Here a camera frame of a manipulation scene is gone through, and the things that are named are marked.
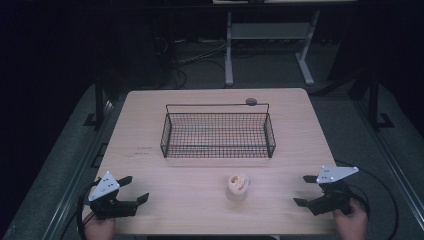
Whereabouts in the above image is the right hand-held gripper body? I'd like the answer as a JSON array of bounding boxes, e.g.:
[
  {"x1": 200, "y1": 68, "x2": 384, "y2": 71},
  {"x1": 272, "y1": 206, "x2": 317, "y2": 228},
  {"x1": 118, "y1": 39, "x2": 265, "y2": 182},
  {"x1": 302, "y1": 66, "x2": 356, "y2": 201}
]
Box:
[{"x1": 307, "y1": 165, "x2": 360, "y2": 217}]

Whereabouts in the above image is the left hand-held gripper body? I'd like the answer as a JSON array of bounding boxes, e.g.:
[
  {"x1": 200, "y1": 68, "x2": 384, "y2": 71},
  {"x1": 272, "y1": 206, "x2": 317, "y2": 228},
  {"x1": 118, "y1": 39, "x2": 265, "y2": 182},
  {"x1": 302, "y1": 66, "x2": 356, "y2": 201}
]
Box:
[{"x1": 87, "y1": 170, "x2": 140, "y2": 221}]

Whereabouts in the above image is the cream round small container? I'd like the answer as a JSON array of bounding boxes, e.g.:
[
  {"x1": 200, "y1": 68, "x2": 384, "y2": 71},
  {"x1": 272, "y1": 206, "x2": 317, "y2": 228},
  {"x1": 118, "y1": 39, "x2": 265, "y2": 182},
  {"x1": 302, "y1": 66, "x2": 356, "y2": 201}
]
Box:
[{"x1": 225, "y1": 173, "x2": 251, "y2": 202}]

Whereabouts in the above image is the black wire basket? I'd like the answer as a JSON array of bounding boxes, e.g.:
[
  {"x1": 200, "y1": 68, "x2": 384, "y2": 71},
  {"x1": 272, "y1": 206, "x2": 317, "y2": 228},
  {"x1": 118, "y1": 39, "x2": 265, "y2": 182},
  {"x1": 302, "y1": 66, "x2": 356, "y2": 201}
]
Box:
[{"x1": 159, "y1": 102, "x2": 277, "y2": 160}]

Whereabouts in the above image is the person's left hand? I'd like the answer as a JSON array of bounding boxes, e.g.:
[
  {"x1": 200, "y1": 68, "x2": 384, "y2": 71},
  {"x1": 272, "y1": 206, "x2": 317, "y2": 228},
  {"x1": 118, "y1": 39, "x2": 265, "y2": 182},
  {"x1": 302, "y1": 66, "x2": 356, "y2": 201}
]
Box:
[{"x1": 83, "y1": 214, "x2": 117, "y2": 240}]

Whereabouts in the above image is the person's right hand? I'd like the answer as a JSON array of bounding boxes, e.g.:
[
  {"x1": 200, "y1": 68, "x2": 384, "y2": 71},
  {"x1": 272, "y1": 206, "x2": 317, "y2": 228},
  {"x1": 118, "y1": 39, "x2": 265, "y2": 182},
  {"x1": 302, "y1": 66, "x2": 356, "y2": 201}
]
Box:
[{"x1": 332, "y1": 198, "x2": 370, "y2": 240}]

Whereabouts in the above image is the black metal stand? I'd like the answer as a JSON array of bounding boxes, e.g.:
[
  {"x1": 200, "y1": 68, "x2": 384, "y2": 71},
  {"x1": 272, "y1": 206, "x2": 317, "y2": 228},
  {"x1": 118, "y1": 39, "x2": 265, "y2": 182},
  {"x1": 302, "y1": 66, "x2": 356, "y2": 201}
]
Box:
[
  {"x1": 368, "y1": 71, "x2": 395, "y2": 131},
  {"x1": 82, "y1": 78, "x2": 106, "y2": 128}
]

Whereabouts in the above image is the black cable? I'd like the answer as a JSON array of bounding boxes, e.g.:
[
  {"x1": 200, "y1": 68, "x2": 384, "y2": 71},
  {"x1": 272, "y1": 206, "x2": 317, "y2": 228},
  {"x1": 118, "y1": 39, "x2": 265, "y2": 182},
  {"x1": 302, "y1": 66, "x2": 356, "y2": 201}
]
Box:
[
  {"x1": 334, "y1": 159, "x2": 400, "y2": 240},
  {"x1": 75, "y1": 179, "x2": 102, "y2": 240}
]

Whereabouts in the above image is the aluminium frame rail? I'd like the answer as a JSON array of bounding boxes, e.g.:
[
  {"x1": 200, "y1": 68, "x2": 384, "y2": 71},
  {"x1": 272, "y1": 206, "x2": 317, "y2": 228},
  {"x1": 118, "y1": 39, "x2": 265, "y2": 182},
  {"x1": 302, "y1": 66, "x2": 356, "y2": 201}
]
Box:
[
  {"x1": 353, "y1": 98, "x2": 424, "y2": 231},
  {"x1": 41, "y1": 99, "x2": 116, "y2": 240}
]

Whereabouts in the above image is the bundle of floor cables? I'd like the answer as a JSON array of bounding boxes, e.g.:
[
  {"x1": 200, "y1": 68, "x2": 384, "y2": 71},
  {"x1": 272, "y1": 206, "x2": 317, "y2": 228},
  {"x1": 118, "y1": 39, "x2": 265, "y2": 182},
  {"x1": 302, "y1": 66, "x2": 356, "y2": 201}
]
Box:
[{"x1": 154, "y1": 35, "x2": 231, "y2": 90}]

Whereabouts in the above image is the white metal table frame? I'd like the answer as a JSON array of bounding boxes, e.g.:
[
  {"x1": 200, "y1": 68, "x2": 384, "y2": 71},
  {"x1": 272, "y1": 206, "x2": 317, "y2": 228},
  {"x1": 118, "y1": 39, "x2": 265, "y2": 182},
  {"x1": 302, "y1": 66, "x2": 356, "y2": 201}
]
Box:
[{"x1": 224, "y1": 10, "x2": 322, "y2": 87}]

